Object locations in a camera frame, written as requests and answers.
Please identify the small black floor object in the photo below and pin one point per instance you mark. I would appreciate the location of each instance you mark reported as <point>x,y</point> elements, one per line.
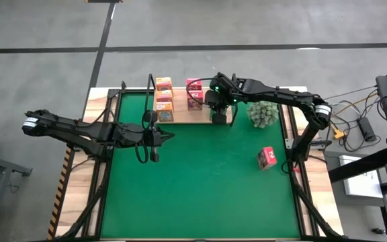
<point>378,231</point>

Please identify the black metal table frame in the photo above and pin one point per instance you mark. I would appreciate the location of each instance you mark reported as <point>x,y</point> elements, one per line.
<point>113,93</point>

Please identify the black diagonal metal bar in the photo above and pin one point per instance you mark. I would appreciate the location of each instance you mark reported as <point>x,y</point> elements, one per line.
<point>358,165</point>

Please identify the small potted green plant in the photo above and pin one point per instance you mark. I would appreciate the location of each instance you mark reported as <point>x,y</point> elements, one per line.
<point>262,116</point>

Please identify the yellow plug connector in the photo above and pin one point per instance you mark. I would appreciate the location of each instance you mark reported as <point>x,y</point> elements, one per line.
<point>339,135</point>

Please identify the red Froot Loops cereal box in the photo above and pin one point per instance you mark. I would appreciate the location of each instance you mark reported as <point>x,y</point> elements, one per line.
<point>195,101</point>
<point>267,158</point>
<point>193,84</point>

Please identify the wooden shelf board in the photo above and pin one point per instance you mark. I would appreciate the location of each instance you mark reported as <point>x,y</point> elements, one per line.
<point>180,111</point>

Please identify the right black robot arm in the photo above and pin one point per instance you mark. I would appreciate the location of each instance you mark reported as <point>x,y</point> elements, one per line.
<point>281,95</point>

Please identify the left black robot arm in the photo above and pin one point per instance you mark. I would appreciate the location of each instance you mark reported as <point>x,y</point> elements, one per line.
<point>79,131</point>

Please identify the orange Mini Wheats cereal box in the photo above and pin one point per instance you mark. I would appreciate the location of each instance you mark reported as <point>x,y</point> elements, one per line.
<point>164,95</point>
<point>165,111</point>
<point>164,83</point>

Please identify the black metal shelf bracket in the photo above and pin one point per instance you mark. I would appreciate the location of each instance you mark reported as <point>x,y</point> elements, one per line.
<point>148,95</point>
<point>236,112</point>

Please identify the black power strip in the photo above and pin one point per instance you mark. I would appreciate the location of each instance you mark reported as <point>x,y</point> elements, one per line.
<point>366,129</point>

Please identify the orange black striped strip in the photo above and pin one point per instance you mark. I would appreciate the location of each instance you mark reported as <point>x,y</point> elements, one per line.
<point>59,196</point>

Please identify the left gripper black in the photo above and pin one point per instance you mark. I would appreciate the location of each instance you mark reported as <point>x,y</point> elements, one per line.
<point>152,137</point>

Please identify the white paper sheet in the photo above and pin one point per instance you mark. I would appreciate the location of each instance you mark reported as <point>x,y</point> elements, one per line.
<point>361,186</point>

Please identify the green table mat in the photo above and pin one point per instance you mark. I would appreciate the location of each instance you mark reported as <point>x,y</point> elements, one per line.
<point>197,215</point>

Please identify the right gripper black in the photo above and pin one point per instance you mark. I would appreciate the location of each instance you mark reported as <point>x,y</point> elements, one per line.
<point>217,101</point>

